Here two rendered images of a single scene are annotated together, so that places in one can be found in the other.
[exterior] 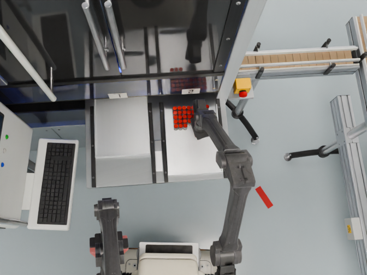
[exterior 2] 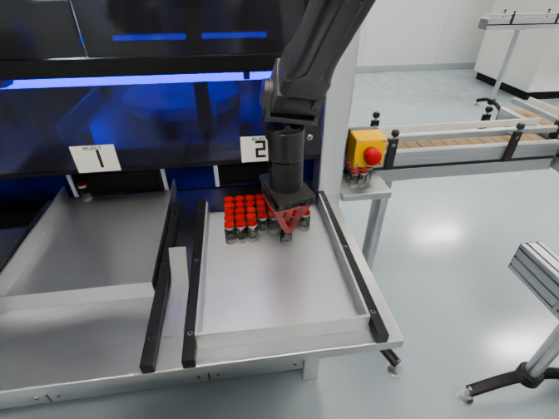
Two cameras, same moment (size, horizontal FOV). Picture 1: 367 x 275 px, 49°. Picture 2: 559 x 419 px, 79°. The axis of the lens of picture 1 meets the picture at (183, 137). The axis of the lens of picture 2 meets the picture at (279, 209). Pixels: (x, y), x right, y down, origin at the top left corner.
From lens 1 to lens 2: 145 cm
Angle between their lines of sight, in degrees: 39
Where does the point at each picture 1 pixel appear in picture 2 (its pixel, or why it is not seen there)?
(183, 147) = (248, 273)
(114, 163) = (40, 322)
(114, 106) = (100, 214)
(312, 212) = not seen: outside the picture
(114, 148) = (59, 285)
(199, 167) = (295, 317)
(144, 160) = (136, 310)
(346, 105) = (546, 253)
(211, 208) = not seen: outside the picture
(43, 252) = not seen: outside the picture
